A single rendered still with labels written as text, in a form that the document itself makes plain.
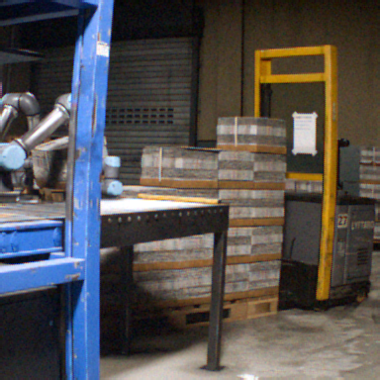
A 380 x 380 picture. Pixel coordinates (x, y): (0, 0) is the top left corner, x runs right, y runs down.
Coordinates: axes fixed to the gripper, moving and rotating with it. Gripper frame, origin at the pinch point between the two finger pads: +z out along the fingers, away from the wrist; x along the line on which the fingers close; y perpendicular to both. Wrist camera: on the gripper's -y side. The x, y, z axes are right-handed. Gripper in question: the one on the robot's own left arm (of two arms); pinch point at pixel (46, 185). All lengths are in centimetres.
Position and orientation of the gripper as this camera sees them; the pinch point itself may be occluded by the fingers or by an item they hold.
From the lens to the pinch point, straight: 428.8
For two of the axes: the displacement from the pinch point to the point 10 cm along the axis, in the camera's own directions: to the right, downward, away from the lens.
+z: 6.7, 0.7, -7.4
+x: 7.2, -3.1, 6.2
